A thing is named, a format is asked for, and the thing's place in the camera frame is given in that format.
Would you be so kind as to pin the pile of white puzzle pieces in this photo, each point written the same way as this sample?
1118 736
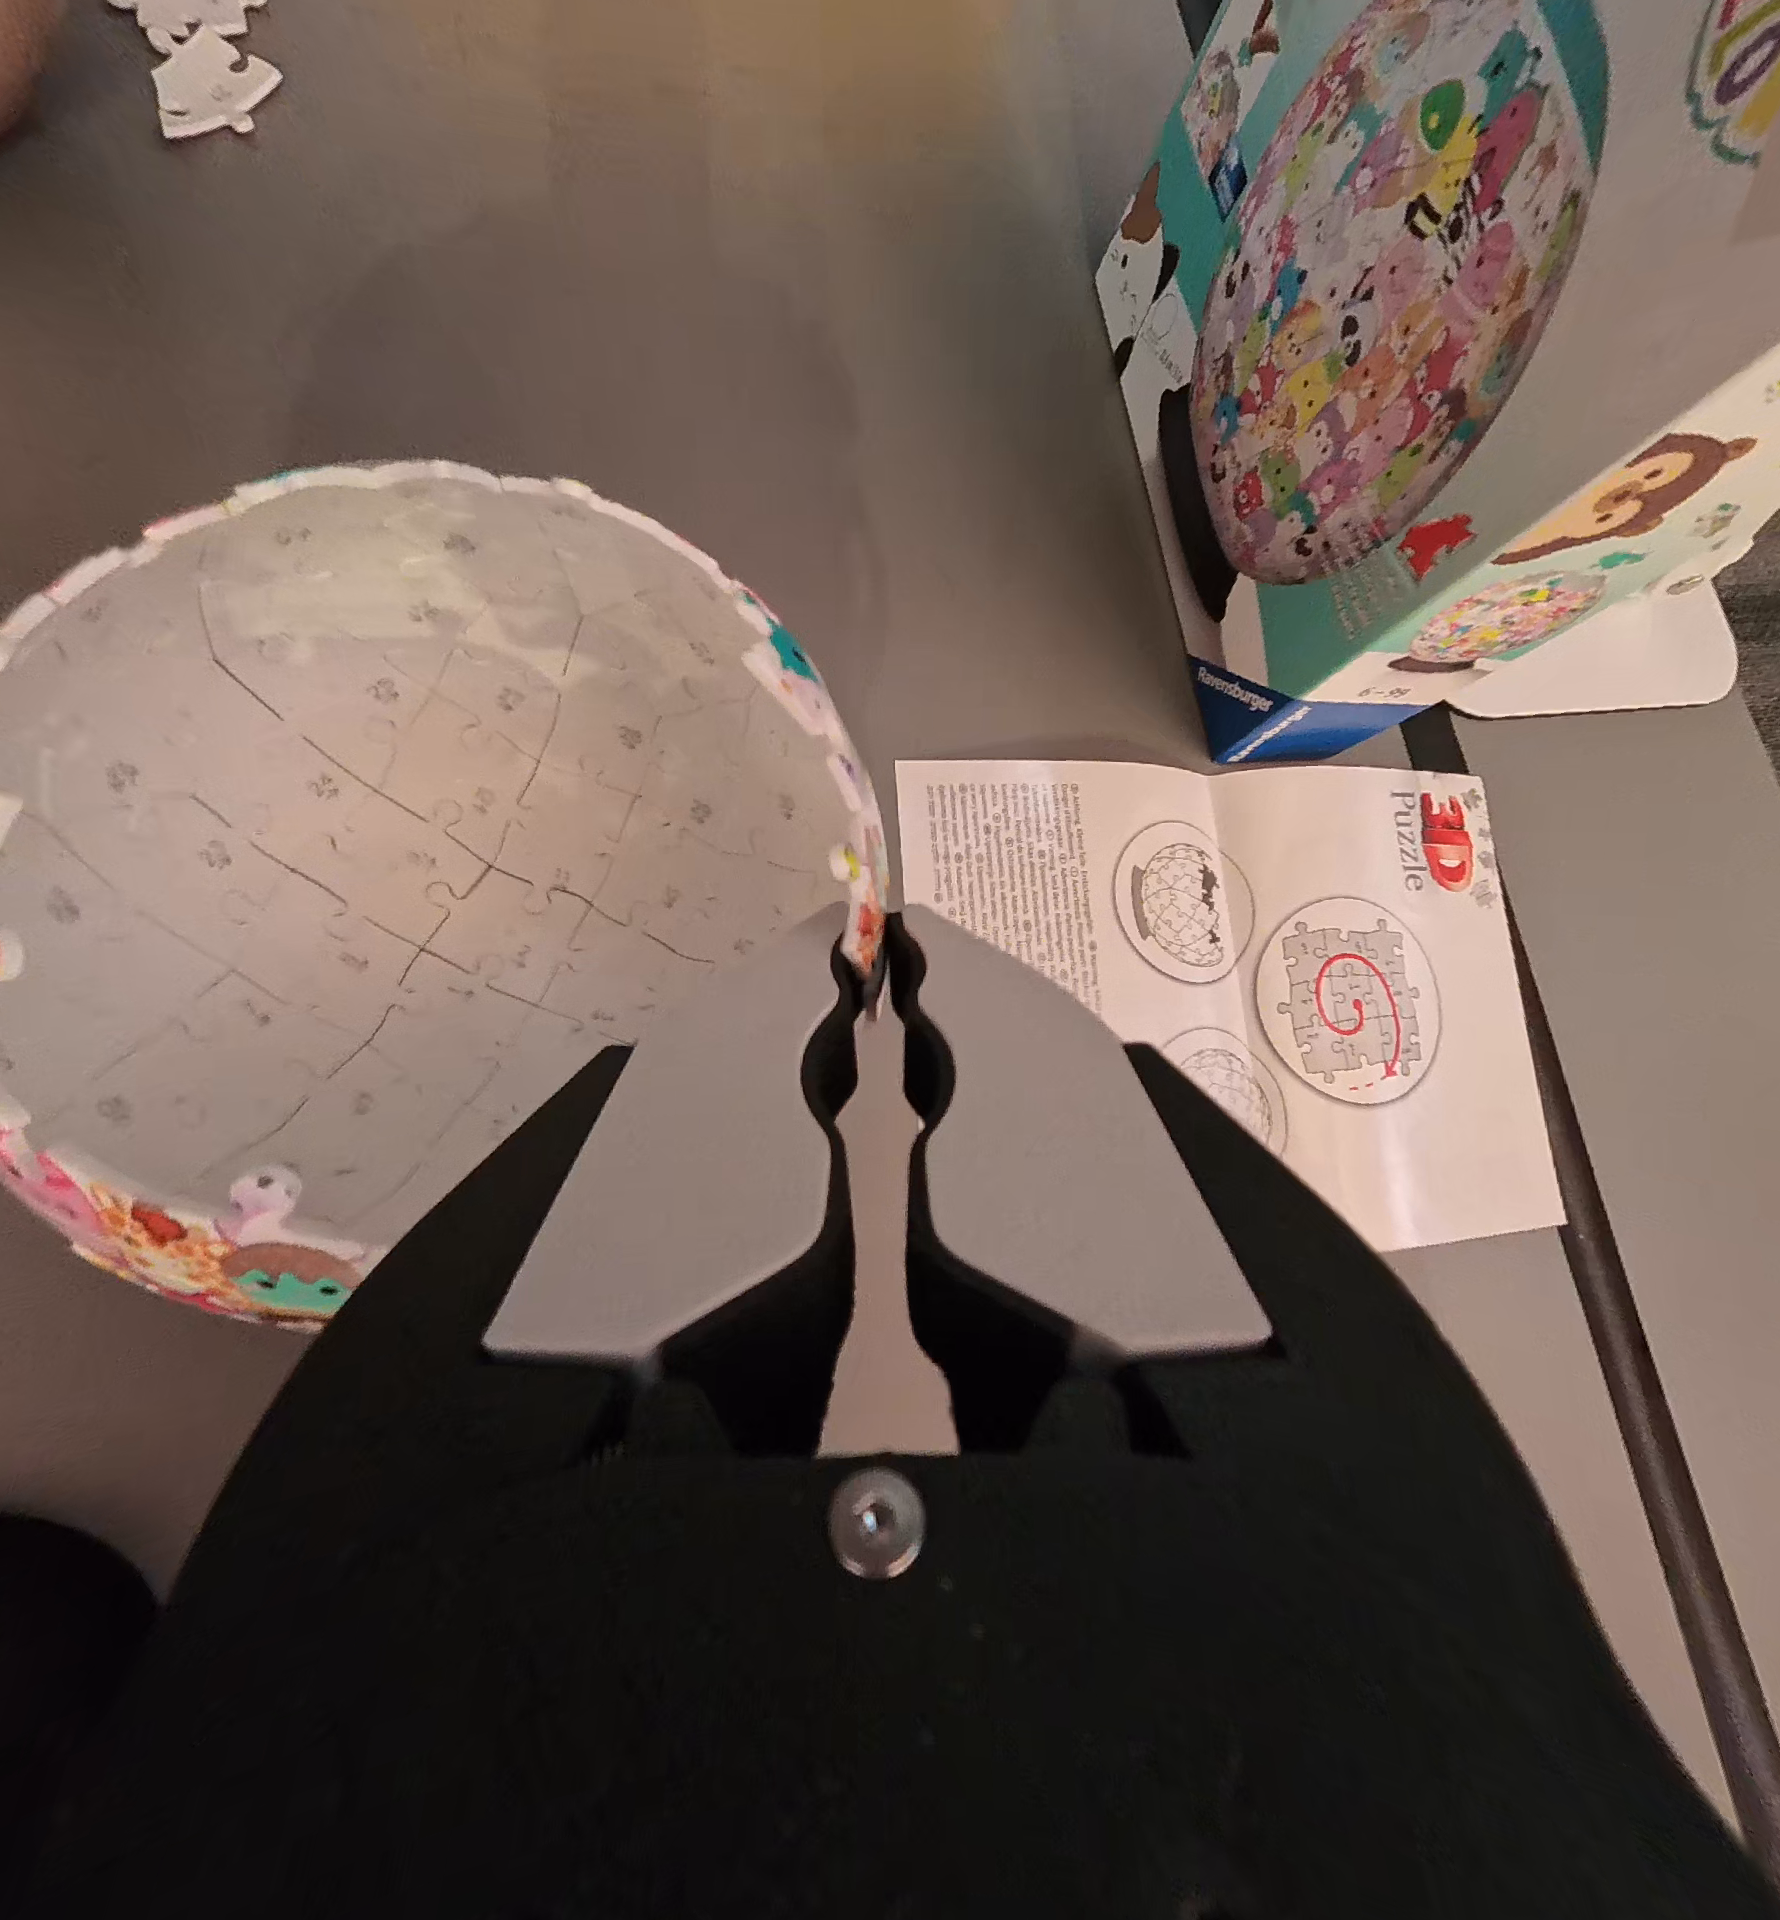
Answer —
208 74

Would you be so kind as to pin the colourful puzzle ball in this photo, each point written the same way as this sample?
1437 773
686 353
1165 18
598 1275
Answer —
380 870

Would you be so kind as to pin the white sign stand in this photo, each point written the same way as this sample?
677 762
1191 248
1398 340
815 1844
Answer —
1610 667

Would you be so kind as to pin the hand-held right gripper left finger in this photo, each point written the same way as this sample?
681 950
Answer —
679 1186

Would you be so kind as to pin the folded instruction leaflet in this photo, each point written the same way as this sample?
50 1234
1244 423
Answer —
1356 975

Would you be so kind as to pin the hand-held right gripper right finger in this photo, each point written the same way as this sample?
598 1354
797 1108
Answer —
1093 1186

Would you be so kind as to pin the person's black jacket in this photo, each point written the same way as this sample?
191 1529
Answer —
21 1695

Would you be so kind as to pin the colourful puzzle box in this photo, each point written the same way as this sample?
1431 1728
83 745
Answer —
1431 377

